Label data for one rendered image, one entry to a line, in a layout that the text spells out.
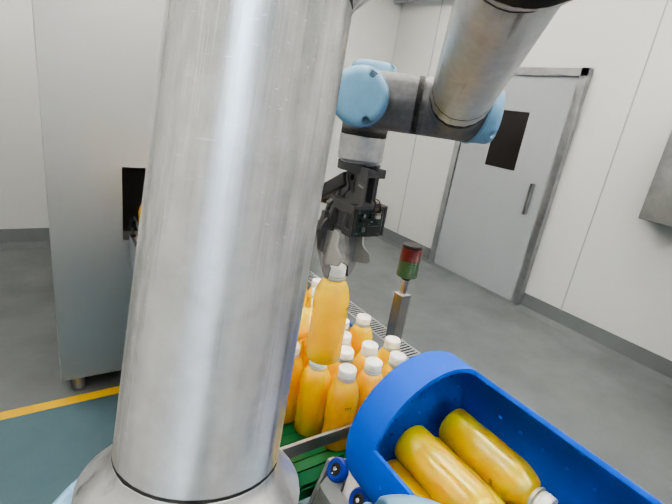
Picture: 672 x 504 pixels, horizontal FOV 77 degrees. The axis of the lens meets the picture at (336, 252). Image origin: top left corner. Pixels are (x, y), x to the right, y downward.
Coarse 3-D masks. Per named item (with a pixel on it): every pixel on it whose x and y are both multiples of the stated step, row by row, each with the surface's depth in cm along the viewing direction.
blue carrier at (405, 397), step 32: (448, 352) 76; (384, 384) 69; (416, 384) 67; (448, 384) 80; (480, 384) 78; (384, 416) 65; (416, 416) 78; (480, 416) 81; (512, 416) 74; (352, 448) 69; (384, 448) 76; (512, 448) 76; (544, 448) 70; (576, 448) 59; (384, 480) 62; (544, 480) 71; (576, 480) 66; (608, 480) 60
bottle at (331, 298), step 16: (320, 288) 78; (336, 288) 77; (320, 304) 78; (336, 304) 77; (320, 320) 78; (336, 320) 78; (320, 336) 79; (336, 336) 80; (320, 352) 80; (336, 352) 81
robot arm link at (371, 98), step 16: (352, 80) 52; (368, 80) 52; (384, 80) 53; (400, 80) 54; (416, 80) 54; (352, 96) 53; (368, 96) 53; (384, 96) 53; (400, 96) 54; (336, 112) 54; (352, 112) 54; (368, 112) 53; (384, 112) 54; (400, 112) 55; (384, 128) 58; (400, 128) 57
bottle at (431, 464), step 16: (416, 432) 68; (400, 448) 67; (416, 448) 66; (432, 448) 65; (416, 464) 65; (432, 464) 63; (448, 464) 62; (416, 480) 65; (432, 480) 62; (448, 480) 61; (464, 480) 60; (480, 480) 61; (432, 496) 62; (448, 496) 60; (464, 496) 58; (480, 496) 58
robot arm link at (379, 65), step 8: (352, 64) 65; (360, 64) 63; (368, 64) 63; (376, 64) 62; (384, 64) 63; (344, 128) 67; (352, 128) 66; (360, 128) 65; (368, 128) 65; (368, 136) 66; (376, 136) 66; (384, 136) 67
